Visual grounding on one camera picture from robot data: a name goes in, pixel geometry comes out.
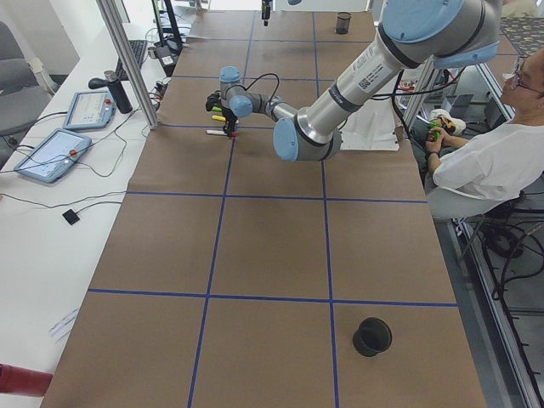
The small black square device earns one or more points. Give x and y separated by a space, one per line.
70 216

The red fire extinguisher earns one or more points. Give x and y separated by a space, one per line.
24 382

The near blue teach pendant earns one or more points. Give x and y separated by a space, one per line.
54 156

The red marker pen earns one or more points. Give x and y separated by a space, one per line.
220 133

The near black mesh pen cup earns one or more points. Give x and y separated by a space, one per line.
372 337

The black water bottle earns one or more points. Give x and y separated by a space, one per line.
118 92

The far black mesh pen cup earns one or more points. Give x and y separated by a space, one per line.
343 23

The aluminium frame post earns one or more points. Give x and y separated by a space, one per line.
114 25

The black mesh pen cup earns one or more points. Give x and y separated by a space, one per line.
343 23
372 337

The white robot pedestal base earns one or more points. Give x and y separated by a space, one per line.
369 131

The far blue teach pendant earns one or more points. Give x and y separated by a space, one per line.
90 110

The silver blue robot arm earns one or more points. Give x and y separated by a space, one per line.
453 34

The brown paper table mat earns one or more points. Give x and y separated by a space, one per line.
232 278

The blue teach pendant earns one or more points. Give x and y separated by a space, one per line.
90 110
54 156

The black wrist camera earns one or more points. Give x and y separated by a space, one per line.
213 100

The seated person white shirt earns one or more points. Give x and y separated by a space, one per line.
470 177

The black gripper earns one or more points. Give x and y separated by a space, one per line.
229 118

